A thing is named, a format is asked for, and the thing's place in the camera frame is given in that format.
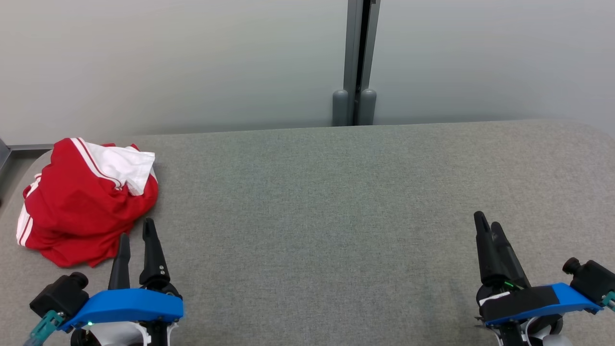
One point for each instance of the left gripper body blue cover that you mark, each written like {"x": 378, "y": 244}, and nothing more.
{"x": 129, "y": 305}

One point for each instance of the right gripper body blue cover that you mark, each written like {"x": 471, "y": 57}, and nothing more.
{"x": 528, "y": 302}

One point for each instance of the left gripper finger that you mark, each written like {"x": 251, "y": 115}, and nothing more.
{"x": 122, "y": 269}
{"x": 153, "y": 264}

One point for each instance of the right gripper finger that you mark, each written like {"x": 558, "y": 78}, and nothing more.
{"x": 509, "y": 262}
{"x": 487, "y": 254}

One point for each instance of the red jersey with lettering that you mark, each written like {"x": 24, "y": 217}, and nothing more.
{"x": 81, "y": 226}

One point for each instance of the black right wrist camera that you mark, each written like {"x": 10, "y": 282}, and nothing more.
{"x": 591, "y": 278}

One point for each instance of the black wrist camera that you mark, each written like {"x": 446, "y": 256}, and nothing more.
{"x": 591, "y": 278}
{"x": 60, "y": 295}

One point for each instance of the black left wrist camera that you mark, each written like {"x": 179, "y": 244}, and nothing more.
{"x": 60, "y": 295}

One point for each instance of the teal right camera connector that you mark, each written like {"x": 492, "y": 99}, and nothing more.
{"x": 610, "y": 300}

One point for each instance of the teal camera connector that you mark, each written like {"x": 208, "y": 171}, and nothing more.
{"x": 44, "y": 327}
{"x": 610, "y": 300}

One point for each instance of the teal left camera connector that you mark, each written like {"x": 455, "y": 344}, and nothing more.
{"x": 44, "y": 327}

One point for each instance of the grey metal floor frame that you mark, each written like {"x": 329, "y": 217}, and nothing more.
{"x": 29, "y": 147}

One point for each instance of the grey notched partition post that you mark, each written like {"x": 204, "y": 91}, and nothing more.
{"x": 358, "y": 57}

